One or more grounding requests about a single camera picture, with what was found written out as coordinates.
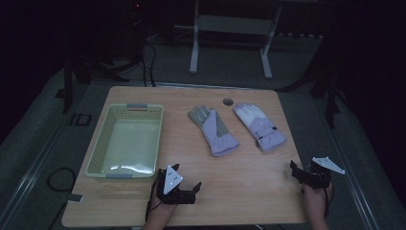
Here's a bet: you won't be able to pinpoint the lavender glove with white fingers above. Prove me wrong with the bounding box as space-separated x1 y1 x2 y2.
233 102 287 152

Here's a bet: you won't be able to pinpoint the black hanging cables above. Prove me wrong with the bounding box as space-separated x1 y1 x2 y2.
139 39 158 88

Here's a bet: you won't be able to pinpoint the dark device with red light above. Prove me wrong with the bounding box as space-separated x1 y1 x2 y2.
128 0 147 60

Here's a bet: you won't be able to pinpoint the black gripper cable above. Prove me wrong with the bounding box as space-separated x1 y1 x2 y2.
323 185 335 219
145 176 165 223

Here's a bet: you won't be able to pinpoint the black rectangular floor frame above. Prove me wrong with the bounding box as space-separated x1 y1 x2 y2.
69 112 93 127

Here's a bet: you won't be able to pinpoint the black floor cable loop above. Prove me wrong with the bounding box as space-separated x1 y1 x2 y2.
46 167 78 194

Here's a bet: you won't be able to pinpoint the grey tape strip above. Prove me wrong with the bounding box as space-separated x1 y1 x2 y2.
67 193 85 204

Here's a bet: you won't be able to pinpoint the pale green plastic basket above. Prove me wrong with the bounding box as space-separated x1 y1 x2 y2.
84 103 165 179

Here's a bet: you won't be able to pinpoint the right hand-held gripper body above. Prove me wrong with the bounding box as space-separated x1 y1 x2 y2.
298 156 347 191

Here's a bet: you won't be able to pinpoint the person's right hand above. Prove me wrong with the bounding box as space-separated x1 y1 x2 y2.
302 181 335 215

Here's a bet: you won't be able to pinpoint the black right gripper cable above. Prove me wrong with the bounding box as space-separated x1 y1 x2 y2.
323 185 335 219

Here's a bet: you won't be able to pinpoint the person's left hand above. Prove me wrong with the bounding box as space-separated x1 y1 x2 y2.
148 194 178 219

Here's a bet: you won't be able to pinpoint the lavender glove with grey palm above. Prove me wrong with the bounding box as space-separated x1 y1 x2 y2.
187 104 240 157

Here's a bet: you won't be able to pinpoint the black metal stand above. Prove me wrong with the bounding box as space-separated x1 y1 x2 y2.
61 47 130 115
276 32 344 129

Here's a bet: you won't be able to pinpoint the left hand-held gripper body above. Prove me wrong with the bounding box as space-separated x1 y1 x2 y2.
155 164 197 206

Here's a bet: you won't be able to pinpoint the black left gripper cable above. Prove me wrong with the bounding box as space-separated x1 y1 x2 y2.
145 176 165 223

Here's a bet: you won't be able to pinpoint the white metal desk frame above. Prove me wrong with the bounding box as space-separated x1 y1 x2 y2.
174 0 284 81

